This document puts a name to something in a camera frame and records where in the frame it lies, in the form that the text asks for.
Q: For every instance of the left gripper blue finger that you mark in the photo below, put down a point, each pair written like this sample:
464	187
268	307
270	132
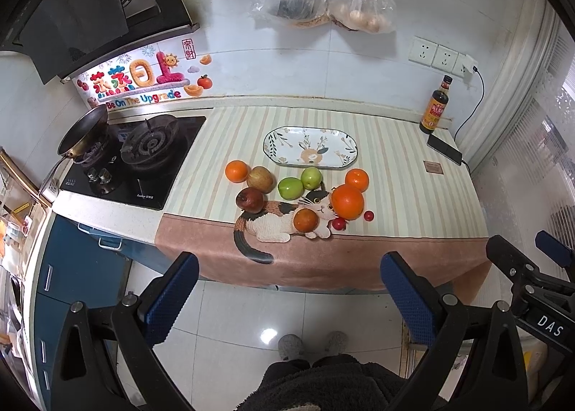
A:
562	255

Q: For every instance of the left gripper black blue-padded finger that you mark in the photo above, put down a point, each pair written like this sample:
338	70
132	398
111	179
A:
494	377
84	377

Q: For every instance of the large orange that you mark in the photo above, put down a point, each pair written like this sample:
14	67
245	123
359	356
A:
347	201

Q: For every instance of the small orange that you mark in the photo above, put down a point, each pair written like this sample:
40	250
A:
357	178

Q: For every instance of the dark orange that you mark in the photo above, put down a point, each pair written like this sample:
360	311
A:
306	221

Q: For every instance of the dark red apple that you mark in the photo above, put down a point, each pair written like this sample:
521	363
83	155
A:
250	200

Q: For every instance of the green apple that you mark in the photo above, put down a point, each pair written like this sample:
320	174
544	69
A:
291	188
311	178

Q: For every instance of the brownish yellow-red apple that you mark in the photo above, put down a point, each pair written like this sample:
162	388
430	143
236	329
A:
261	179

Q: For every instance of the blue kitchen cabinet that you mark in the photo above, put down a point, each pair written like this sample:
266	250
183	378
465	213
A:
80	263

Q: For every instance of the grey right slipper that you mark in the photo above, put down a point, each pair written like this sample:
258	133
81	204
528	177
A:
336	343

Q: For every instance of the grey slipper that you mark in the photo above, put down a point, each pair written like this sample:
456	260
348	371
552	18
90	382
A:
336	343
290	347

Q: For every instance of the person in black fleece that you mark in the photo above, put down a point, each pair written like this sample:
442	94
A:
332	383

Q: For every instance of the black phone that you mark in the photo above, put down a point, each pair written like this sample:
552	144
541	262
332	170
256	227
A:
445	149

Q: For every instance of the grey left slipper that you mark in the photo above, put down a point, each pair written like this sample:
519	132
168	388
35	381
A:
290	347

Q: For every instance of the black gas stove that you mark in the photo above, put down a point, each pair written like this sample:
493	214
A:
135	163

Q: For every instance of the soy sauce bottle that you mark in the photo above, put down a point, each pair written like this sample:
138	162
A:
436	106

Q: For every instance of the black frying pan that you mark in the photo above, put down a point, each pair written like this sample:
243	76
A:
79	138

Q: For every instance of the white charger plug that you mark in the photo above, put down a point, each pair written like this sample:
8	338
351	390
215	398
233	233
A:
465	65

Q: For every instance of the floral oval ceramic plate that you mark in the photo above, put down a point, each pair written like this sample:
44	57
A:
302	147

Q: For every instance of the black range hood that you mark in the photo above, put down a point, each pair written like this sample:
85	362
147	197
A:
63	37

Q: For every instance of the white wall socket strip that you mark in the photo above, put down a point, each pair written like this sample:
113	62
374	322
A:
428	53

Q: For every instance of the colourful wall sticker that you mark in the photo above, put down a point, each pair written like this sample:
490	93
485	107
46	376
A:
164	71

